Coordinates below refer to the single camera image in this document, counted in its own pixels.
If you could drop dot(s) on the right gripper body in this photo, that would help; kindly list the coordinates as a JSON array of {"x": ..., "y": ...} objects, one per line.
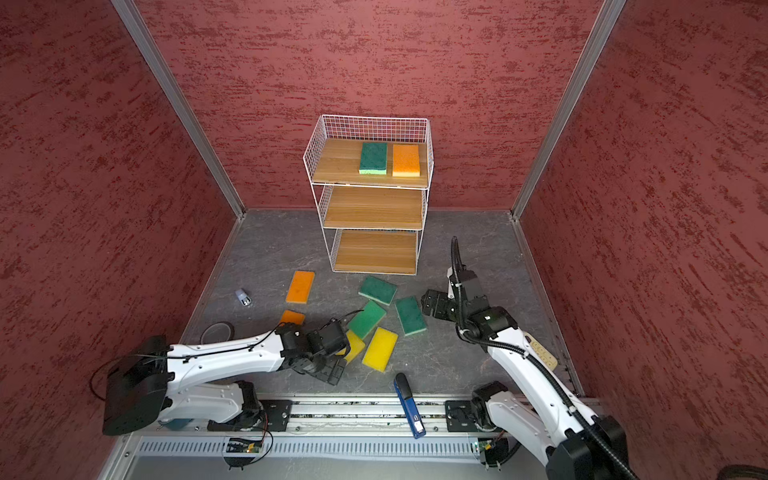
[{"x": 446, "y": 308}]

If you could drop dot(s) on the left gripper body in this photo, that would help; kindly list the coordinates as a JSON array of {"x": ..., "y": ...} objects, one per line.
[{"x": 323, "y": 367}]

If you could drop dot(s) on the yellow sponge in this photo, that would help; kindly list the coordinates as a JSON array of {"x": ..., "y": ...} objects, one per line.
[
  {"x": 380, "y": 349},
  {"x": 355, "y": 346}
]

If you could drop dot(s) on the orange sponge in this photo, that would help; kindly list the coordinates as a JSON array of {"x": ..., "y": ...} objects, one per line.
[
  {"x": 300, "y": 287},
  {"x": 292, "y": 317},
  {"x": 406, "y": 161}
]

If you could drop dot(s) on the dark green sponge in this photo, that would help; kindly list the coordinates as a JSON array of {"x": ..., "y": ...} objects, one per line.
[
  {"x": 373, "y": 158},
  {"x": 378, "y": 290},
  {"x": 410, "y": 316}
]

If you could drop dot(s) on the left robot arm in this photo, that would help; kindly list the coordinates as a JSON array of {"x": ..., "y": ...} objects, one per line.
[{"x": 161, "y": 383}]

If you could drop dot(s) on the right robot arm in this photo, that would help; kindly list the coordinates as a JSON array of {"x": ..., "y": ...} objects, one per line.
[{"x": 568, "y": 438}]

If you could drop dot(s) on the bottom wooden shelf board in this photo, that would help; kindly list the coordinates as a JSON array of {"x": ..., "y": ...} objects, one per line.
[{"x": 376, "y": 251}]

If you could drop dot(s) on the wooden shelf board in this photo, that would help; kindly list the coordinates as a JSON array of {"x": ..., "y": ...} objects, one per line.
[
  {"x": 376, "y": 251},
  {"x": 373, "y": 208},
  {"x": 338, "y": 164}
]

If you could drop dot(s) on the middle wooden shelf board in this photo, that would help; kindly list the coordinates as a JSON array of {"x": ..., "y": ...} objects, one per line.
[{"x": 373, "y": 208}]

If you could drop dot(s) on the top wooden shelf board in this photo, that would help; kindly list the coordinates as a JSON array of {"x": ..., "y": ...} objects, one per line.
[{"x": 338, "y": 164}]

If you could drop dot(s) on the bright green sponge middle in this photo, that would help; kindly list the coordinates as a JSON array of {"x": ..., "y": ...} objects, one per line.
[{"x": 365, "y": 321}]

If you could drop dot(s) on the dark green sponge top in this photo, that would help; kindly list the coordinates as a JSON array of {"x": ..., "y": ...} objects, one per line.
[{"x": 378, "y": 290}]

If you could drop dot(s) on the blue black stapler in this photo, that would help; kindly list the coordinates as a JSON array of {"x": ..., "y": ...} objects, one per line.
[{"x": 405, "y": 396}]

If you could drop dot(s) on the beige calculator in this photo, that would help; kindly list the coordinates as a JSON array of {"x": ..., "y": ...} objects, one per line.
[{"x": 546, "y": 357}]

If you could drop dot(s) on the left circuit board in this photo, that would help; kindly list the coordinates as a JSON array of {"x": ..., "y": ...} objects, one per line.
[{"x": 245, "y": 446}]

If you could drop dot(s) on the circuit board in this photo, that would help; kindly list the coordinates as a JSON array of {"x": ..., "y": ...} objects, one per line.
[
  {"x": 492, "y": 452},
  {"x": 245, "y": 446}
]

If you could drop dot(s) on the right circuit board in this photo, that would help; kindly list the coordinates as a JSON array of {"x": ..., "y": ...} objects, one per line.
[{"x": 492, "y": 452}]

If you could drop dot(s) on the teal alarm clock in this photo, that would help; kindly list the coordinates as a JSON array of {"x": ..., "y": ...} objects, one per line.
[{"x": 176, "y": 424}]

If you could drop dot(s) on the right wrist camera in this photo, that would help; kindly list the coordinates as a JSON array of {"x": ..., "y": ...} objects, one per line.
[{"x": 465, "y": 282}]

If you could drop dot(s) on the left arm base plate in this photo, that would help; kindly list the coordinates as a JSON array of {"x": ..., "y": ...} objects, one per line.
[{"x": 271, "y": 415}]

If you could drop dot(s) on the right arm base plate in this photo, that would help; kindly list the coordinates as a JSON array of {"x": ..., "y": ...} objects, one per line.
[{"x": 465, "y": 416}]

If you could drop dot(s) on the aluminium mounting rail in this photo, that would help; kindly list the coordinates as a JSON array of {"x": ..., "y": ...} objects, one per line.
[{"x": 360, "y": 414}]

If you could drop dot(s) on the white wire shelf rack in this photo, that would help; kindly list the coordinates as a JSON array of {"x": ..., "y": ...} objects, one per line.
[{"x": 368, "y": 129}]

